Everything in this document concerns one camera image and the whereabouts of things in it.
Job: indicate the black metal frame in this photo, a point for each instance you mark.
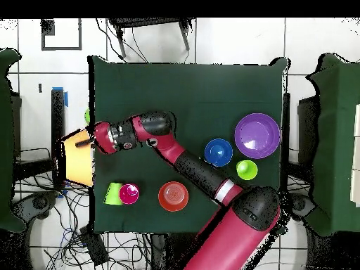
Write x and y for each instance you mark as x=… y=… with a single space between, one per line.
x=57 y=112
x=286 y=140

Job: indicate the dark green tablecloth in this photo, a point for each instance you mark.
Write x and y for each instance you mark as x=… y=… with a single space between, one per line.
x=197 y=92

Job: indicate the red cup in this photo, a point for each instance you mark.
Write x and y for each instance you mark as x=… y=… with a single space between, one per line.
x=128 y=195

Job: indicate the blue tape strip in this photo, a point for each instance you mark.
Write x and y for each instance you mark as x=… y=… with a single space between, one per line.
x=66 y=99

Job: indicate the black power adapter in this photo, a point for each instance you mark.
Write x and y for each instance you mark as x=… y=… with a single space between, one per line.
x=94 y=249

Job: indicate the green bowl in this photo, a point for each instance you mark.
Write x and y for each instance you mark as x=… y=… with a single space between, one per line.
x=87 y=116

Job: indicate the blue bowl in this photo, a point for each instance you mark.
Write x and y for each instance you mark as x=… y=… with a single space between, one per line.
x=218 y=152

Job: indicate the purple bowl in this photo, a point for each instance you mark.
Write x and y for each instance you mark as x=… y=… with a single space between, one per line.
x=257 y=132

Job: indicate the light green cup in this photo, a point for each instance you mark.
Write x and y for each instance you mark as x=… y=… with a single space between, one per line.
x=249 y=171

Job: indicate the green cloth side table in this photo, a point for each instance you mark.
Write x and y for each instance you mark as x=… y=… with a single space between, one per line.
x=332 y=140
x=5 y=140

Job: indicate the small orange-red bowl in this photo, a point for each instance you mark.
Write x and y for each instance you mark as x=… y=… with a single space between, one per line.
x=173 y=195

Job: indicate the large orange bowl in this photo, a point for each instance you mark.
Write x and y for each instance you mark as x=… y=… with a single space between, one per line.
x=78 y=163

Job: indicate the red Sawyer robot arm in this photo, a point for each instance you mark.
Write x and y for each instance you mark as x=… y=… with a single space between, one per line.
x=233 y=242

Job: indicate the black chair with legs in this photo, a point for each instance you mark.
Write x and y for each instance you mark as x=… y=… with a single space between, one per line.
x=140 y=22

